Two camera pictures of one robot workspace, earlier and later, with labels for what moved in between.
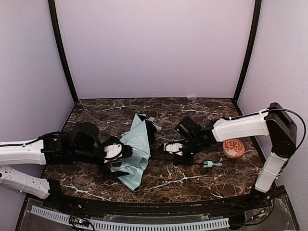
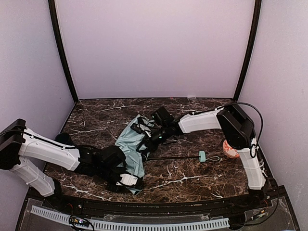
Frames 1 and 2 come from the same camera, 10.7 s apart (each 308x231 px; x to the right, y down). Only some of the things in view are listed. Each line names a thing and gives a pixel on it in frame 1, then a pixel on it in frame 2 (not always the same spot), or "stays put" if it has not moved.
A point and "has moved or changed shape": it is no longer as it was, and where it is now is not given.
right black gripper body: x=179 y=158 -> x=146 y=134
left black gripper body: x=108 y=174 -> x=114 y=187
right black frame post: x=257 y=19 stays put
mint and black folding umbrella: x=142 y=137 has moved or changed shape
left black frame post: x=52 y=6 stays put
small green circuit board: x=79 y=221 stays put
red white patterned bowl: x=233 y=148 stays put
